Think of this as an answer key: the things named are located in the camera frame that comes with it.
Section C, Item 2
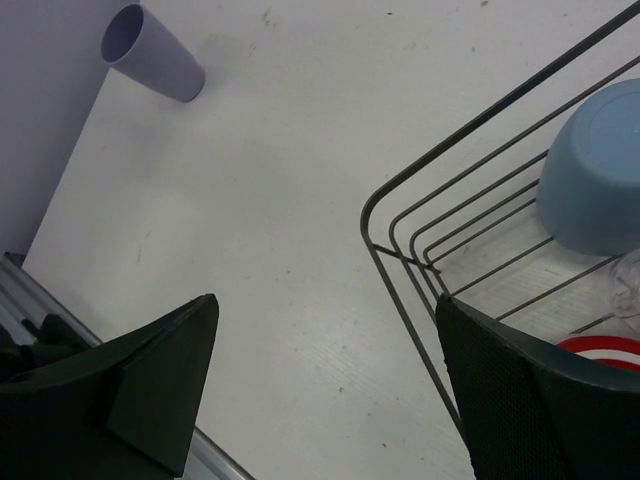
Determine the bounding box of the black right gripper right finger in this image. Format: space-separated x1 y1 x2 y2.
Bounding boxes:
436 296 639 479

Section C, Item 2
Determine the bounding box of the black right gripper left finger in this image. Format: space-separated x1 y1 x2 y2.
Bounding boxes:
1 294 219 479

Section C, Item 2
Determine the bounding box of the red mug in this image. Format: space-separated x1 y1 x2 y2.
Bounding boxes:
557 335 640 374

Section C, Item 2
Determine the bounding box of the clear glass cup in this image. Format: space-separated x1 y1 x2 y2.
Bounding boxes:
608 250 639 319

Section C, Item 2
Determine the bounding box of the light blue plastic cup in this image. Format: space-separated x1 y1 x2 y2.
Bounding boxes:
536 79 639 256

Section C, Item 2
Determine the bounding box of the lilac plastic cup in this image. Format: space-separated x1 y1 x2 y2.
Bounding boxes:
100 4 206 103

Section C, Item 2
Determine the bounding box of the aluminium mounting rail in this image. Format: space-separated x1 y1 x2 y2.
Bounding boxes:
1 253 254 480

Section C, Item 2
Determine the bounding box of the grey wire dish rack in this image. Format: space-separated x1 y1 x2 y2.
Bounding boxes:
360 3 639 421

